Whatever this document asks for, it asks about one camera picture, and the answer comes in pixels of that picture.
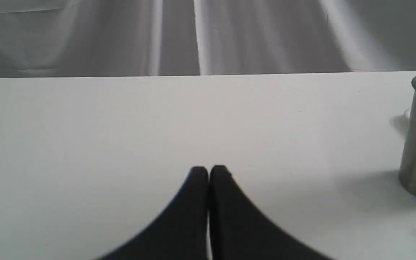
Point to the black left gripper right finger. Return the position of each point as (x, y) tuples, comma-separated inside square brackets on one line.
[(240, 231)]

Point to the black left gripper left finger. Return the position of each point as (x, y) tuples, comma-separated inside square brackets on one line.
[(179, 232)]

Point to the grey fabric backdrop curtain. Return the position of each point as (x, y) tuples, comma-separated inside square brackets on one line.
[(105, 38)]

